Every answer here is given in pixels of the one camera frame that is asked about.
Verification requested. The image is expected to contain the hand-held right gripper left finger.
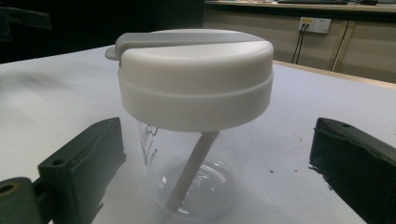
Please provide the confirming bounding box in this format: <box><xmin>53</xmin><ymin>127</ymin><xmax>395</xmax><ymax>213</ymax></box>
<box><xmin>37</xmin><ymin>117</ymin><xmax>127</xmax><ymax>224</ymax></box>

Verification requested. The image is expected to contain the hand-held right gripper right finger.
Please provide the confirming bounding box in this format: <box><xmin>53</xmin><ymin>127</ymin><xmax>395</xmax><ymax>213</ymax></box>
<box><xmin>308</xmin><ymin>117</ymin><xmax>396</xmax><ymax>224</ymax></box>

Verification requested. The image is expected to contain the dark blurry object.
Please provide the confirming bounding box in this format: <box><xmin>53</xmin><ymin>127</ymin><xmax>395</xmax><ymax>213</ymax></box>
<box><xmin>0</xmin><ymin>5</ymin><xmax>52</xmax><ymax>42</ymax></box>

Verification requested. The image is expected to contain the black power cable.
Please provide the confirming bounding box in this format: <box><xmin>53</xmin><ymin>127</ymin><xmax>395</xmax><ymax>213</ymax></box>
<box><xmin>294</xmin><ymin>24</ymin><xmax>309</xmax><ymax>65</ymax></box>
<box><xmin>290</xmin><ymin>23</ymin><xmax>305</xmax><ymax>64</ymax></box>

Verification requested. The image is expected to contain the white wall socket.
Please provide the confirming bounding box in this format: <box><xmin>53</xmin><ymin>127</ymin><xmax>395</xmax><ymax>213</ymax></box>
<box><xmin>297</xmin><ymin>17</ymin><xmax>332</xmax><ymax>35</ymax></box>

